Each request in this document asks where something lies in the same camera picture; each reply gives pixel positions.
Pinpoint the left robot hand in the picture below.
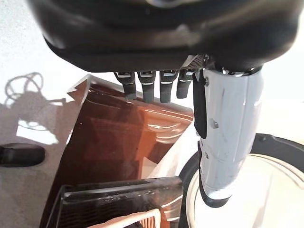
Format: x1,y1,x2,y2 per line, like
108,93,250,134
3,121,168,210
26,0,301,209

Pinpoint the dark clear plastic box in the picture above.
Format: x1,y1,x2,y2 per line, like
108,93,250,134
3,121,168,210
45,175,184,228

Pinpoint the woven wicker laundry basket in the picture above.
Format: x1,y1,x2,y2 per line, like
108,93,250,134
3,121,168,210
99,208,162,228

